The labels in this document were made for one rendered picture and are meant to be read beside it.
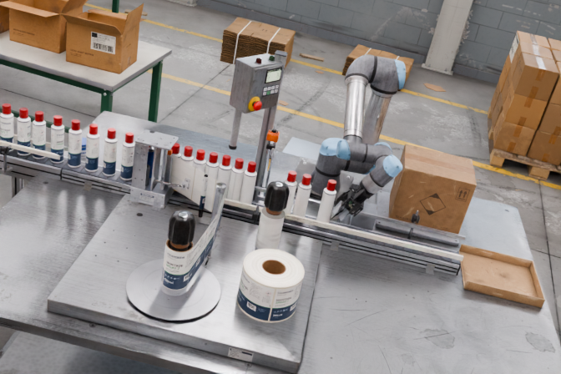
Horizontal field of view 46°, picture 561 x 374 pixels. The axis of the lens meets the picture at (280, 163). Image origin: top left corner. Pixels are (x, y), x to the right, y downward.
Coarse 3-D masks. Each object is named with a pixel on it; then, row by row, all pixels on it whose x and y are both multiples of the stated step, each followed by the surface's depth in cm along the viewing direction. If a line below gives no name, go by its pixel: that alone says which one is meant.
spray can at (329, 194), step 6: (330, 180) 259; (330, 186) 258; (324, 192) 260; (330, 192) 259; (324, 198) 260; (330, 198) 259; (324, 204) 261; (330, 204) 261; (324, 210) 262; (330, 210) 263; (318, 216) 265; (324, 216) 263; (330, 216) 265
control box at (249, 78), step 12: (240, 60) 246; (252, 60) 248; (264, 60) 250; (276, 60) 253; (240, 72) 246; (252, 72) 243; (264, 72) 246; (240, 84) 248; (252, 84) 245; (264, 84) 250; (240, 96) 250; (252, 96) 248; (264, 96) 253; (276, 96) 258; (240, 108) 251; (252, 108) 251; (264, 108) 256
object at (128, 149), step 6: (126, 138) 263; (132, 138) 263; (126, 144) 263; (132, 144) 264; (126, 150) 264; (132, 150) 265; (126, 156) 265; (132, 156) 266; (126, 162) 266; (132, 162) 268; (126, 168) 268; (132, 168) 269; (120, 174) 271; (126, 174) 269; (126, 180) 271
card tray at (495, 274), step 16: (464, 256) 275; (480, 256) 277; (496, 256) 276; (512, 256) 275; (464, 272) 265; (480, 272) 267; (496, 272) 269; (512, 272) 271; (528, 272) 273; (464, 288) 255; (480, 288) 254; (496, 288) 253; (512, 288) 261; (528, 288) 263; (528, 304) 254
